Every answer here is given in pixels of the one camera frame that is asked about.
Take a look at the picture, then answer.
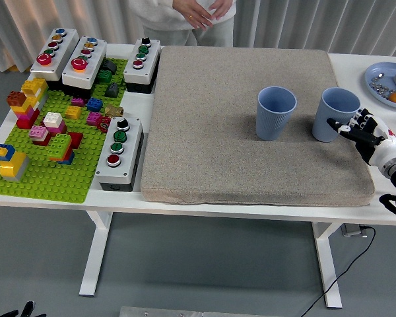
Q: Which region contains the five-button control box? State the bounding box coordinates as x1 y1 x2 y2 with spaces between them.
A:
61 35 108 99
30 28 80 83

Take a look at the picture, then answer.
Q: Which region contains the four-button control box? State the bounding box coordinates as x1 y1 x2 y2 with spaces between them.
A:
123 36 162 94
94 116 145 192

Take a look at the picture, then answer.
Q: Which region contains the grey table control box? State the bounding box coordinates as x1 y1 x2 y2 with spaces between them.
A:
341 224 368 238

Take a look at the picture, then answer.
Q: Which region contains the white table leg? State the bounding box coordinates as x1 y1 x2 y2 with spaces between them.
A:
311 221 343 310
78 211 114 297

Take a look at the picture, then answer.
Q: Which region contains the yellow white brick tower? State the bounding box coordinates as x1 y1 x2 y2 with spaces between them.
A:
20 77 50 110

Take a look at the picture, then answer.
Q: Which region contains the yellow blue grey brick stack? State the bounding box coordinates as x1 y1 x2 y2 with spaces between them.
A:
0 143 30 182

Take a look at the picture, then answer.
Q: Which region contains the pink red brick stack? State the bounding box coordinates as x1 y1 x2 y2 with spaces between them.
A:
28 125 52 146

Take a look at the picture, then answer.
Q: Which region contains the person's right hand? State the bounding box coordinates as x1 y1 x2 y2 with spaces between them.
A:
172 0 215 32

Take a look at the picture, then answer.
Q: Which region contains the green brick baseplate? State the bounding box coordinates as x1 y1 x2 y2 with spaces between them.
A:
0 57 129 204

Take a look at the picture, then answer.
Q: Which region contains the brown yellow red brick tower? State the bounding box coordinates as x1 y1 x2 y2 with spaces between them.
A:
6 90 40 129

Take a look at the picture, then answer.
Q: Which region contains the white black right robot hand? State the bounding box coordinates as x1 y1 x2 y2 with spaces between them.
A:
326 107 396 166

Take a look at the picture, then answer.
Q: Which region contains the white pink brick stack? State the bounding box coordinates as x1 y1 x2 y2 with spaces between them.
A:
42 112 69 135

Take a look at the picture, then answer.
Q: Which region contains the person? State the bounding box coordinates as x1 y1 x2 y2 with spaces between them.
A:
128 0 237 47

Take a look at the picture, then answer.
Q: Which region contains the blue plate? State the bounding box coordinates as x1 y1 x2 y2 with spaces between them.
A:
364 61 396 114

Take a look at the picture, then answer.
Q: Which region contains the black power cable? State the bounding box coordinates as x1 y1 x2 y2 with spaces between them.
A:
300 225 376 317

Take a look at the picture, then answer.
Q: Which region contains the grey-brown mat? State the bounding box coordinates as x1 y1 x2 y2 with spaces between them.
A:
140 45 376 207

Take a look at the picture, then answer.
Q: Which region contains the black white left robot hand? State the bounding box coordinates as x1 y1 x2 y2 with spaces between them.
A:
0 300 47 317

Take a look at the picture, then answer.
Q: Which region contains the blue ribbed cup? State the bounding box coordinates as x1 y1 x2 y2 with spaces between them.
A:
312 87 362 143
255 86 298 142

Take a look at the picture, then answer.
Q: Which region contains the green red blue brick stack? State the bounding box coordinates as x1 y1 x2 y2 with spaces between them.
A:
48 131 83 165

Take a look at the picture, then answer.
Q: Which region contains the brass pipe fitting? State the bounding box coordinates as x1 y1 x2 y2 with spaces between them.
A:
104 104 125 118

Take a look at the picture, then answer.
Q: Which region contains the person's left hand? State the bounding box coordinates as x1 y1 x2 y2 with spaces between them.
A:
208 0 234 20

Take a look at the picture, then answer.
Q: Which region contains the white curtain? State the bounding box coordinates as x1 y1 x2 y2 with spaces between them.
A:
0 0 396 72

